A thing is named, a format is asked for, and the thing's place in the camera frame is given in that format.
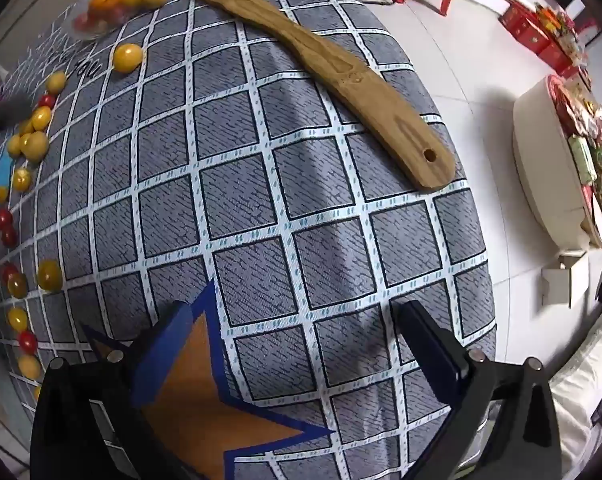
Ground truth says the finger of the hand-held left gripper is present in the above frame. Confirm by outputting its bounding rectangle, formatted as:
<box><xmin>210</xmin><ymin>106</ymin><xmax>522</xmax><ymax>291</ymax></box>
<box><xmin>0</xmin><ymin>94</ymin><xmax>38</xmax><ymax>136</ymax></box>

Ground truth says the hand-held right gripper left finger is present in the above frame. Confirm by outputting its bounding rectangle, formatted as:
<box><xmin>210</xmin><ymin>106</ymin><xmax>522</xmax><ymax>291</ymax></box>
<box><xmin>29</xmin><ymin>301</ymin><xmax>197</xmax><ymax>480</ymax></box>

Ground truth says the white cloth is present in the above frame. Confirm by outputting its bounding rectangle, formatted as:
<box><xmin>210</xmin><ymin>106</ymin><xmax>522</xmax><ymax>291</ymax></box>
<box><xmin>550</xmin><ymin>310</ymin><xmax>602</xmax><ymax>428</ymax></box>

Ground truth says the pile of wrapped snacks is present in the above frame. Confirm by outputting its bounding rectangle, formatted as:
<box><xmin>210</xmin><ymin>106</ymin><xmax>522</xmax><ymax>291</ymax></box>
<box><xmin>566</xmin><ymin>100</ymin><xmax>602</xmax><ymax>201</ymax></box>

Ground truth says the round white table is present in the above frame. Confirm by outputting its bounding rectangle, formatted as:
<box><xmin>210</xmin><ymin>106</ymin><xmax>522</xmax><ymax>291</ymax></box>
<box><xmin>512</xmin><ymin>75</ymin><xmax>602</xmax><ymax>253</ymax></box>

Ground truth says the clear plastic bowl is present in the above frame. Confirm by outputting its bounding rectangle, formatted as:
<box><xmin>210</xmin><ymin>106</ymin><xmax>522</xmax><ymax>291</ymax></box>
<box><xmin>71</xmin><ymin>0</ymin><xmax>171</xmax><ymax>41</ymax></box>

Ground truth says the red gift box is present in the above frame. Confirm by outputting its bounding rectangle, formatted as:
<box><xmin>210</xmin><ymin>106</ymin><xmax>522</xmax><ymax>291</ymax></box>
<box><xmin>538</xmin><ymin>40</ymin><xmax>587</xmax><ymax>76</ymax></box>
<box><xmin>498</xmin><ymin>2</ymin><xmax>549</xmax><ymax>53</ymax></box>

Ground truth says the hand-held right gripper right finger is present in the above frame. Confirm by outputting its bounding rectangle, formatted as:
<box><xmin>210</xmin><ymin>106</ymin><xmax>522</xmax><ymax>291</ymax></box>
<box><xmin>397</xmin><ymin>301</ymin><xmax>563</xmax><ymax>480</ymax></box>

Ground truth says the pile of colourful packets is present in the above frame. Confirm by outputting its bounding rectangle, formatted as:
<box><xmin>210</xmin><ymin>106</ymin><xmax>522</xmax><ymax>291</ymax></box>
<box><xmin>534</xmin><ymin>2</ymin><xmax>587</xmax><ymax>63</ymax></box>

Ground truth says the long curved wooden stick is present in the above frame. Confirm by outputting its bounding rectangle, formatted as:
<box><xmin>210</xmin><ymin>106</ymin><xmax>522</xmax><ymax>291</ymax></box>
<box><xmin>156</xmin><ymin>0</ymin><xmax>458</xmax><ymax>192</ymax></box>

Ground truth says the heap of mixed cherry tomatoes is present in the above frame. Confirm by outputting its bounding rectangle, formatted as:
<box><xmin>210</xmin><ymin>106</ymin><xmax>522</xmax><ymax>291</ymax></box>
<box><xmin>73</xmin><ymin>0</ymin><xmax>169</xmax><ymax>31</ymax></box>

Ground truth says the small white cardboard box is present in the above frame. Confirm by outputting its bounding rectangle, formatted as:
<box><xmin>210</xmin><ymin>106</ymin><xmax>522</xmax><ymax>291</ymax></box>
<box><xmin>541</xmin><ymin>251</ymin><xmax>591</xmax><ymax>309</ymax></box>

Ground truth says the grey checked tablecloth with stars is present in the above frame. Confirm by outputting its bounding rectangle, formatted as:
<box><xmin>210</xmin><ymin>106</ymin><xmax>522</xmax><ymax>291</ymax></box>
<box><xmin>0</xmin><ymin>0</ymin><xmax>499</xmax><ymax>480</ymax></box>

